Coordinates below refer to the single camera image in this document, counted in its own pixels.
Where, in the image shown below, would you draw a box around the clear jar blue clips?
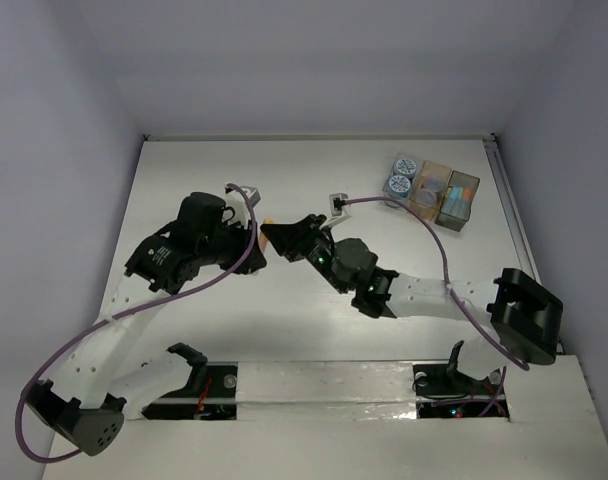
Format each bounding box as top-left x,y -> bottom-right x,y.
421,175 -> 445,194

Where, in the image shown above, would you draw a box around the grey plastic bin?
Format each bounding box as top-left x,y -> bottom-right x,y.
434,170 -> 480,232

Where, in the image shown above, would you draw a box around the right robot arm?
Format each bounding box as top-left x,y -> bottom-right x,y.
261,215 -> 563,392

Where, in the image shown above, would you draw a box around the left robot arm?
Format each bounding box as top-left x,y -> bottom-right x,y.
14,183 -> 267,465

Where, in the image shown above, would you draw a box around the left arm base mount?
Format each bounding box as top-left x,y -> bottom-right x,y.
142,363 -> 238,421

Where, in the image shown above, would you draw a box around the clear plastic bin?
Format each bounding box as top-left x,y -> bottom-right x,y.
382,153 -> 424,209

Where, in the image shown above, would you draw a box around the blue pencil-shaped highlighter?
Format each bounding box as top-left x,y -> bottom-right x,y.
443,197 -> 470,218

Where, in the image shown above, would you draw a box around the blue lid jar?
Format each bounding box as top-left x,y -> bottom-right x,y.
382,173 -> 412,208
392,156 -> 418,180

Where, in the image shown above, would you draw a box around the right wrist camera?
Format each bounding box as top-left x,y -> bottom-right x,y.
325,193 -> 351,229

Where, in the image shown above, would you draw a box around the orange-yellow eraser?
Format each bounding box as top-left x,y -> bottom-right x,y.
258,218 -> 274,253

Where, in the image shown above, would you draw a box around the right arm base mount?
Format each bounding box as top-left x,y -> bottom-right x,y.
412,363 -> 510,419

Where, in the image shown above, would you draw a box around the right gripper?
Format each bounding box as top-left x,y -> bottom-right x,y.
260,219 -> 349,297

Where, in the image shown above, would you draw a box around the amber plastic bin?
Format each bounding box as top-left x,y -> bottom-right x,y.
409,160 -> 453,221

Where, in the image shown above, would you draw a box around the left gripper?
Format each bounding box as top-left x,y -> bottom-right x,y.
196,212 -> 265,271

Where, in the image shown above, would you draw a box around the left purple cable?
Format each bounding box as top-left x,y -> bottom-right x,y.
14,184 -> 258,462

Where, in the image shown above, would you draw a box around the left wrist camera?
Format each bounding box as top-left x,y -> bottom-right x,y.
224,186 -> 261,226

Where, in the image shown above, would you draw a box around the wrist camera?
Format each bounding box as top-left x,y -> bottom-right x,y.
224,186 -> 261,226
325,193 -> 351,229

